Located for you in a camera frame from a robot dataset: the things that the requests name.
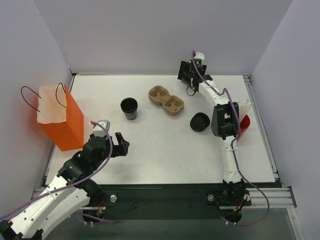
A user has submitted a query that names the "orange paper bag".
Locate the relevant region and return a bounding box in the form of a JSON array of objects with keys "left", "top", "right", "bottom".
[{"left": 20, "top": 82, "right": 84, "bottom": 151}]

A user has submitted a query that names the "red plastic cup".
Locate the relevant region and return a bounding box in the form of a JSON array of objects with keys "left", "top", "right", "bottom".
[{"left": 237, "top": 114, "right": 251, "bottom": 141}]

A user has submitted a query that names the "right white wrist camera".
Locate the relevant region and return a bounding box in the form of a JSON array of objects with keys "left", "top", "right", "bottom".
[{"left": 192, "top": 50, "right": 205, "bottom": 62}]

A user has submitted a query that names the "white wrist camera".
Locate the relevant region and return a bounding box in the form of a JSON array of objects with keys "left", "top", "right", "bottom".
[
  {"left": 192, "top": 50, "right": 205, "bottom": 62},
  {"left": 90, "top": 119, "right": 111, "bottom": 138}
]

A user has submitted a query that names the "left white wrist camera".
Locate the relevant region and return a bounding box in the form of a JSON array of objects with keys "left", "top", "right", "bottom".
[{"left": 90, "top": 119, "right": 111, "bottom": 138}]

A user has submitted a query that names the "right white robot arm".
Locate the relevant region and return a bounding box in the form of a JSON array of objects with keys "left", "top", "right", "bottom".
[{"left": 177, "top": 51, "right": 243, "bottom": 184}]

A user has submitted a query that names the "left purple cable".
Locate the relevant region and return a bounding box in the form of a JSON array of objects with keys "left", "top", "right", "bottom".
[{"left": 0, "top": 121, "right": 117, "bottom": 224}]

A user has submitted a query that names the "brown cardboard cup carrier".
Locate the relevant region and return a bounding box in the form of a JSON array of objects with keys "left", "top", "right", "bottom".
[{"left": 148, "top": 85, "right": 185, "bottom": 116}]

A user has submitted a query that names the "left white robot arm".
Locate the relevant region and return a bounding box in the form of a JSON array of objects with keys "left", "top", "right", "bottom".
[{"left": 0, "top": 132, "right": 130, "bottom": 240}]

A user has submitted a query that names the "stack of black lids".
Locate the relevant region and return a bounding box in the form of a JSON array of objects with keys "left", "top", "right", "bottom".
[{"left": 190, "top": 112, "right": 210, "bottom": 132}]

